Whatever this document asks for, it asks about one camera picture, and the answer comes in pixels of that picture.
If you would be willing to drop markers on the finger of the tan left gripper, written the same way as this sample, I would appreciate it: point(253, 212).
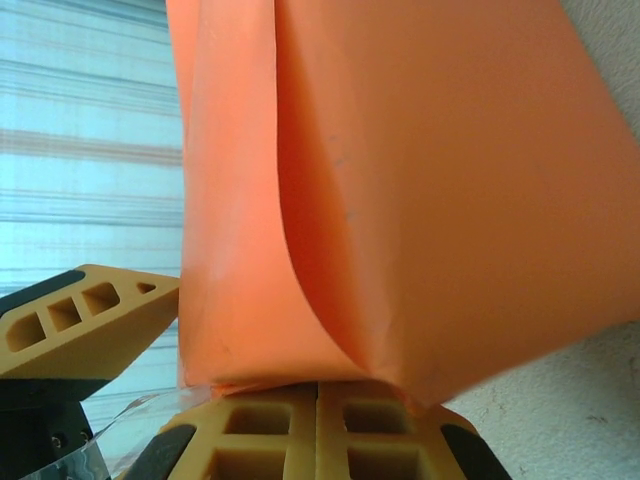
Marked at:
point(100, 345)

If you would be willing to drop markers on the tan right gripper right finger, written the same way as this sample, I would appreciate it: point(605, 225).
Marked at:
point(380, 445)

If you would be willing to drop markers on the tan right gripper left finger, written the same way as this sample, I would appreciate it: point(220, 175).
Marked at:
point(260, 445)

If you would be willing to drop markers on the clear tape strip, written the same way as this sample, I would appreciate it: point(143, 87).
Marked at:
point(85, 457)

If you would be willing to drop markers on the striped translucent enclosure panel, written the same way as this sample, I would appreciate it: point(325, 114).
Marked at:
point(75, 150)

